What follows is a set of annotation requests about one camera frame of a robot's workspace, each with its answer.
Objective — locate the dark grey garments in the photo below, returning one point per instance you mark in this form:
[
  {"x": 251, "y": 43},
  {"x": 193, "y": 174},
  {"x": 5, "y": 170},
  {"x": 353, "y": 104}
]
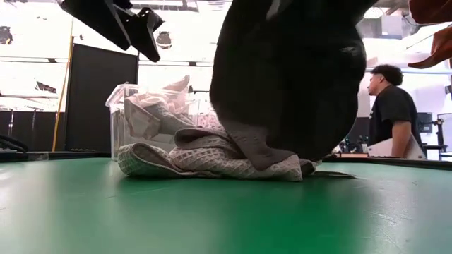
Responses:
[{"x": 289, "y": 88}]

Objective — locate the plain white towel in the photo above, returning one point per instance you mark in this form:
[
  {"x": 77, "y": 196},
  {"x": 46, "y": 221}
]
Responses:
[{"x": 176, "y": 86}]

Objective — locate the black monitor stand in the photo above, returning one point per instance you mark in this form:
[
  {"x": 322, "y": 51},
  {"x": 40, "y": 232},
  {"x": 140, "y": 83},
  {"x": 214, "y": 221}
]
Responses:
[{"x": 425, "y": 121}]

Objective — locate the white light grey garments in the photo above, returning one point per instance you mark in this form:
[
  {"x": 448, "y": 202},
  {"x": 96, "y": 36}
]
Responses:
[{"x": 212, "y": 166}]

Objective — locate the light grey towel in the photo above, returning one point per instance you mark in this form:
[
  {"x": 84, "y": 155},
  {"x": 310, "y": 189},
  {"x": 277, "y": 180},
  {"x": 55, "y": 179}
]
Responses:
[{"x": 197, "y": 135}]

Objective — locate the clear plastic bin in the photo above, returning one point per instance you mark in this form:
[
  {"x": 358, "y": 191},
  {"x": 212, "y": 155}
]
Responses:
[{"x": 116, "y": 123}]

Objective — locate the person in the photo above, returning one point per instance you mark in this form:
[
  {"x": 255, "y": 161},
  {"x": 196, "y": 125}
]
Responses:
[{"x": 392, "y": 106}]

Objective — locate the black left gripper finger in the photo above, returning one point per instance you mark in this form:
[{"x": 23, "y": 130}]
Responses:
[
  {"x": 144, "y": 33},
  {"x": 95, "y": 17}
]

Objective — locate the black panel board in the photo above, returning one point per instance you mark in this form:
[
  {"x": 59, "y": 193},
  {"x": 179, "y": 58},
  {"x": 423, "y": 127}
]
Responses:
[{"x": 102, "y": 106}]

